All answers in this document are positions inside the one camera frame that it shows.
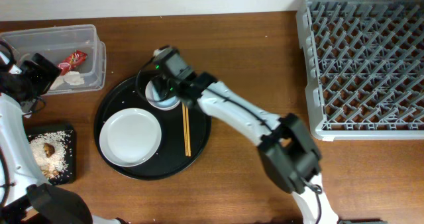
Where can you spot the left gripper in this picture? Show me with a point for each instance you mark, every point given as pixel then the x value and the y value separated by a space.
pixel 45 77

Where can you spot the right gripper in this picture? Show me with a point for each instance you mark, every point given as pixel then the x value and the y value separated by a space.
pixel 164 87

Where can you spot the wooden chopstick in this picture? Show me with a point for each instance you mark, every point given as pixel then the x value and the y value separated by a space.
pixel 187 152
pixel 188 130

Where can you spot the white bowl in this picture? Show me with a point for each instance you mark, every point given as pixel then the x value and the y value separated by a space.
pixel 153 98

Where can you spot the white tissue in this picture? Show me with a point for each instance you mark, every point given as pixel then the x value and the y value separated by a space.
pixel 71 78

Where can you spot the red snack wrapper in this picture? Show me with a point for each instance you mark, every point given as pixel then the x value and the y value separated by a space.
pixel 72 61

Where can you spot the white plate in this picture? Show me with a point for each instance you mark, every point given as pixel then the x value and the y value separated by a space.
pixel 130 137

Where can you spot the brown food scrap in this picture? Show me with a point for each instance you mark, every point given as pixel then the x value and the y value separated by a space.
pixel 49 150

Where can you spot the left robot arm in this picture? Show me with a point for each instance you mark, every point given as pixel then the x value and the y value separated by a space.
pixel 28 197

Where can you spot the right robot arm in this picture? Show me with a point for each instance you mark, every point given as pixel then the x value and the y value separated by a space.
pixel 286 149

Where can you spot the black waste bin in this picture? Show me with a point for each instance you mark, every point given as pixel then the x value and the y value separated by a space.
pixel 70 174

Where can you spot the grey dishwasher rack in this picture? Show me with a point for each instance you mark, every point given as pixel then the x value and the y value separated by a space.
pixel 364 66

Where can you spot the clear plastic bin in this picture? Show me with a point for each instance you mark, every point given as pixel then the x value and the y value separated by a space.
pixel 56 44

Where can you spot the round black tray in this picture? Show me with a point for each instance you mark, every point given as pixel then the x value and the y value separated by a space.
pixel 170 158

